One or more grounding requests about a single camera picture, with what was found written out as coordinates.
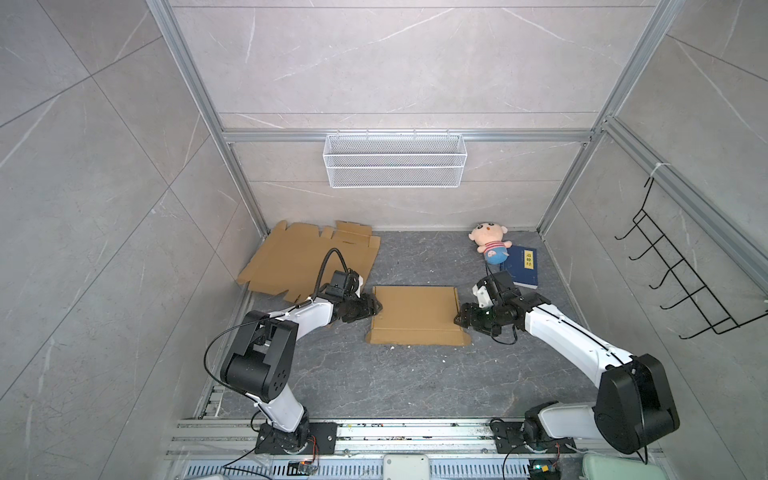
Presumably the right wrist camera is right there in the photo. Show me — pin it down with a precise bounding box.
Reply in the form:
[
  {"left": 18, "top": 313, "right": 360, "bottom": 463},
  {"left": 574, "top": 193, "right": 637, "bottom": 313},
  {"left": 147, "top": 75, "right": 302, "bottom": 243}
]
[{"left": 472, "top": 282, "right": 493, "bottom": 309}]

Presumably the plush doll striped shirt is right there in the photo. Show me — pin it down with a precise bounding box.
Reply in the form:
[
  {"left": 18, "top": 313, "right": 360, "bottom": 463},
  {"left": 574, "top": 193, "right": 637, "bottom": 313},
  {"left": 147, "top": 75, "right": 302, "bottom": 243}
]
[{"left": 468, "top": 222, "right": 512, "bottom": 265}]

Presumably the pale green container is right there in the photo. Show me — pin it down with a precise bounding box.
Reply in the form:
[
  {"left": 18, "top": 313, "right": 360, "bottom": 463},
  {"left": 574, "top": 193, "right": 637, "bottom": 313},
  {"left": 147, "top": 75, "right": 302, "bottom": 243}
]
[{"left": 581, "top": 453, "right": 667, "bottom": 480}]

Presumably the aluminium mounting rail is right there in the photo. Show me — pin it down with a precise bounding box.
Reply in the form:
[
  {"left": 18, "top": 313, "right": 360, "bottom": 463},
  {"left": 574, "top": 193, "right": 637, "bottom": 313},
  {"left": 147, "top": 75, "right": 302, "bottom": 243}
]
[{"left": 161, "top": 418, "right": 623, "bottom": 461}]

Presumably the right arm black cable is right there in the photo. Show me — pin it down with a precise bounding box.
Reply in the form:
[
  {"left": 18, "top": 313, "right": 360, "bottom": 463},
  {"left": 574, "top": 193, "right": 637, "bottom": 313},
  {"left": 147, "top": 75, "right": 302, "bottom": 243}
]
[{"left": 483, "top": 257, "right": 649, "bottom": 466}]

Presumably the white wire mesh basket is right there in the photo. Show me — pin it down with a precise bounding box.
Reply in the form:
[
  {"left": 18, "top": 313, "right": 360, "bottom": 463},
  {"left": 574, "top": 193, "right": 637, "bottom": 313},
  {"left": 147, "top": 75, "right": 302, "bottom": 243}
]
[{"left": 323, "top": 133, "right": 468, "bottom": 189}]

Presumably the brown cardboard box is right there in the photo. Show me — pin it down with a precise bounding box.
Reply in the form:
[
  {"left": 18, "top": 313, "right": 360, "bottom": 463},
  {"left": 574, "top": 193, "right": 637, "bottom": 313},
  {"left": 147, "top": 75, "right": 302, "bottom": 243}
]
[{"left": 366, "top": 286, "right": 471, "bottom": 347}]

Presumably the black wire hook rack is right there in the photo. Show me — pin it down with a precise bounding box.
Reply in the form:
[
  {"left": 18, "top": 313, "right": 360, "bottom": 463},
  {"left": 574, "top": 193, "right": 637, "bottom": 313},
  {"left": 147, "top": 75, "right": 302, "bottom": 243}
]
[{"left": 614, "top": 177, "right": 767, "bottom": 340}]

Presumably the dark blue book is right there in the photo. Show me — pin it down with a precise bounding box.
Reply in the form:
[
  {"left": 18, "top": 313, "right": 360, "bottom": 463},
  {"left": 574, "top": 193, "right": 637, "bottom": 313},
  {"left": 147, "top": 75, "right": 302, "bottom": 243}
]
[{"left": 501, "top": 245, "right": 539, "bottom": 290}]

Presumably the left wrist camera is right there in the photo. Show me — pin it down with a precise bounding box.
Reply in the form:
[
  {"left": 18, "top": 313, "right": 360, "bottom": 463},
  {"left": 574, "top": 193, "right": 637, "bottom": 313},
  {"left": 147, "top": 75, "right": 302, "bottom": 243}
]
[{"left": 351, "top": 272, "right": 363, "bottom": 297}]

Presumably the flat brown cardboard sheet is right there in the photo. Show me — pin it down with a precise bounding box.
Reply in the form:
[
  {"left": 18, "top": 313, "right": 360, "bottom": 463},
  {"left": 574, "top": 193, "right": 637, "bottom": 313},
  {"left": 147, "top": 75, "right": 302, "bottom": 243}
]
[{"left": 237, "top": 220, "right": 381, "bottom": 303}]

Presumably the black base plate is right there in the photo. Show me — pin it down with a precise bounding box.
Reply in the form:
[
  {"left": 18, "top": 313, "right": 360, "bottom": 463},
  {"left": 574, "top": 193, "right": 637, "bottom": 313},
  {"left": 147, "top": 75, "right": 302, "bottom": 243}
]
[
  {"left": 255, "top": 422, "right": 339, "bottom": 455},
  {"left": 488, "top": 418, "right": 576, "bottom": 455}
]

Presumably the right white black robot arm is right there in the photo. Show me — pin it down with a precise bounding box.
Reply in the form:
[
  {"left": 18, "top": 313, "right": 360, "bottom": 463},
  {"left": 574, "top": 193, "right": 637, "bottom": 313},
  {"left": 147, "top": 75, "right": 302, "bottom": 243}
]
[{"left": 454, "top": 272, "right": 680, "bottom": 454}]

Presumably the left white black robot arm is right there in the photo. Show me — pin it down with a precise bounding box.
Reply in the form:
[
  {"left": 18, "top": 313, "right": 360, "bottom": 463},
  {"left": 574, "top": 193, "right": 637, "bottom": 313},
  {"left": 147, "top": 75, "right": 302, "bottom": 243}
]
[{"left": 218, "top": 270, "right": 382, "bottom": 451}]

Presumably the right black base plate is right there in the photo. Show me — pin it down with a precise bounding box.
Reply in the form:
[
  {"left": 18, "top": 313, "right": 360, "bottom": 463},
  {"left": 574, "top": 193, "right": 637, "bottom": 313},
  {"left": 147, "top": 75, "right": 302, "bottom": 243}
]
[{"left": 488, "top": 418, "right": 576, "bottom": 455}]

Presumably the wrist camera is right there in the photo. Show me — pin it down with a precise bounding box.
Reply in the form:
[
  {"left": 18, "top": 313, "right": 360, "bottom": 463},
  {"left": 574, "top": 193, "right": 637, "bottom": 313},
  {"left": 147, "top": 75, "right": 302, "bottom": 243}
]
[
  {"left": 472, "top": 282, "right": 493, "bottom": 309},
  {"left": 351, "top": 272, "right": 363, "bottom": 297}
]

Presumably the white electrical box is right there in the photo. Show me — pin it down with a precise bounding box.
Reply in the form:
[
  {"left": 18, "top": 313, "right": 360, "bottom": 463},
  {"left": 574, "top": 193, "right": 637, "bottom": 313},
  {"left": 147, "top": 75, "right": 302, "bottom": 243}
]
[{"left": 382, "top": 454, "right": 431, "bottom": 480}]

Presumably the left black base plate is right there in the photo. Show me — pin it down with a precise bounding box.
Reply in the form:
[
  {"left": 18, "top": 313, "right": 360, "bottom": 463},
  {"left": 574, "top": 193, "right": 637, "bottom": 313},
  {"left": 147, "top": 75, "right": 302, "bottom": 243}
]
[{"left": 255, "top": 422, "right": 339, "bottom": 455}]

